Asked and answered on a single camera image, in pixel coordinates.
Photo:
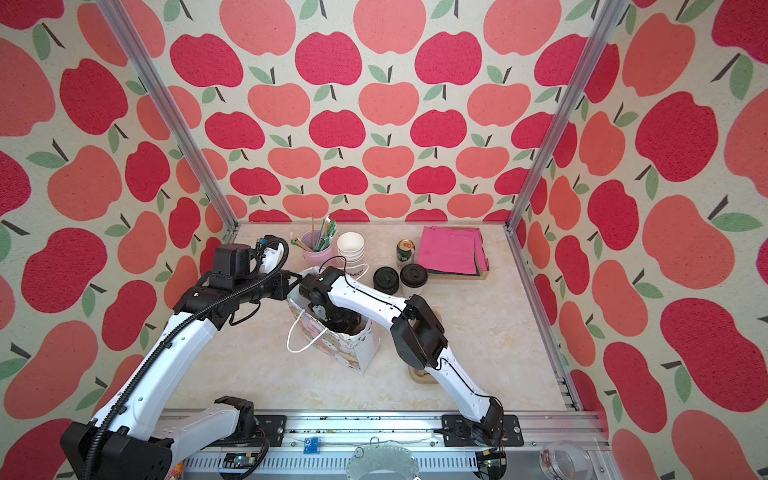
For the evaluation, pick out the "white patterned paper gift bag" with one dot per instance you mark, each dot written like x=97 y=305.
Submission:
x=354 y=351

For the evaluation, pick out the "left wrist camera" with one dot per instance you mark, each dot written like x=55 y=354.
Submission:
x=272 y=254

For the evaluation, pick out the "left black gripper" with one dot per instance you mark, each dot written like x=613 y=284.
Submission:
x=284 y=286

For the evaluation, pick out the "wrapped straws and stirrers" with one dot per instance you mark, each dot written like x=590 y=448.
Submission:
x=326 y=232

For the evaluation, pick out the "green beverage can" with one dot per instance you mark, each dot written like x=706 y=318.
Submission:
x=405 y=252

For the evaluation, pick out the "black plastic cup lid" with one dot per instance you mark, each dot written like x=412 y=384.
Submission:
x=413 y=276

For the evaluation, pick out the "stack of white paper cups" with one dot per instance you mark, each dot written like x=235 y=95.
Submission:
x=351 y=248

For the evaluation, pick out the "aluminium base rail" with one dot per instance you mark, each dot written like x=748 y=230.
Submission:
x=323 y=442

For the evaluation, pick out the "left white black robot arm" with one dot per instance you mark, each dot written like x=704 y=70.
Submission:
x=121 y=441

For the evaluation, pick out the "pink straw holder cup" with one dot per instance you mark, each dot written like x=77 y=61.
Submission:
x=313 y=258

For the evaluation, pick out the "stack of black cup lids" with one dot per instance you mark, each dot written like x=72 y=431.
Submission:
x=386 y=280

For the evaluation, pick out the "brown cardboard cup carrier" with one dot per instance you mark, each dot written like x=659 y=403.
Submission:
x=420 y=376

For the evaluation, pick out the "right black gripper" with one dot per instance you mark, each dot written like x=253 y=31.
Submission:
x=345 y=325

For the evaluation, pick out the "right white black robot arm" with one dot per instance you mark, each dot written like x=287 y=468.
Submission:
x=419 y=339

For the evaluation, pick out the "stack of pink napkins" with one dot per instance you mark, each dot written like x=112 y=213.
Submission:
x=453 y=252

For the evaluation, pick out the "white paper coffee cup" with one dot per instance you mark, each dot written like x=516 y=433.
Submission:
x=409 y=291

